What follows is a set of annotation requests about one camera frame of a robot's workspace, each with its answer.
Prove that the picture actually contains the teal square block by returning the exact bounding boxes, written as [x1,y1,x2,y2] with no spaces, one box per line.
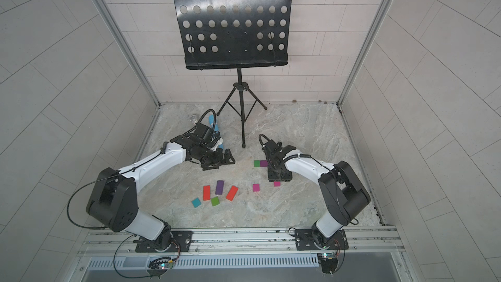
[192,198,202,208]

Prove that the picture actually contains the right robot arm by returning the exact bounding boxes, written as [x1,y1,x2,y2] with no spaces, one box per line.
[258,134,371,249]

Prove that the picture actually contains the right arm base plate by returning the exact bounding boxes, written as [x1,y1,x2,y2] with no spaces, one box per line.
[288,228,349,252]

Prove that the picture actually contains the dark purple block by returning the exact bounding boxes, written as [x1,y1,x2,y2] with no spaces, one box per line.
[215,180,224,195]

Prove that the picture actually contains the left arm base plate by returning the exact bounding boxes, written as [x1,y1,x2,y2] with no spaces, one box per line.
[133,231,193,253]

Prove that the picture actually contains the aluminium front rail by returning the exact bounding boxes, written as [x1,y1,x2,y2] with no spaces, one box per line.
[76,226,404,257]

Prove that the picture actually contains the left circuit board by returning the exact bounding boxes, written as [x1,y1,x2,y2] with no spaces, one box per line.
[147,257,177,278]

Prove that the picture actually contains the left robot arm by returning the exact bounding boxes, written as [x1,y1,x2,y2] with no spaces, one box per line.
[86,109,236,251]

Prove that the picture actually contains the green block lower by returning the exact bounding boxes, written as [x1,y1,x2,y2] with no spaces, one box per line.
[211,197,220,206]

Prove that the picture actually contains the right circuit board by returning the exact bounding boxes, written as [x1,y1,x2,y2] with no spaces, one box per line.
[317,253,340,275]

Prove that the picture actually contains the red block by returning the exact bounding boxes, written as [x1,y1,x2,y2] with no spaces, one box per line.
[226,185,239,201]
[203,185,211,201]

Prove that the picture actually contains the blue microphone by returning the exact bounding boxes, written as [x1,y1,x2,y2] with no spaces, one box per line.
[209,114,224,150]

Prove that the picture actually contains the circuit board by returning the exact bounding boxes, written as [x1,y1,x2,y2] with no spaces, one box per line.
[317,253,340,275]
[147,257,177,278]

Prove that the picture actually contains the left black cable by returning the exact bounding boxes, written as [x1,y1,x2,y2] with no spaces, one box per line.
[66,175,185,279]

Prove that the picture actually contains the black perforated music stand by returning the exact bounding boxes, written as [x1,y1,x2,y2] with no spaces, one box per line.
[172,0,293,149]

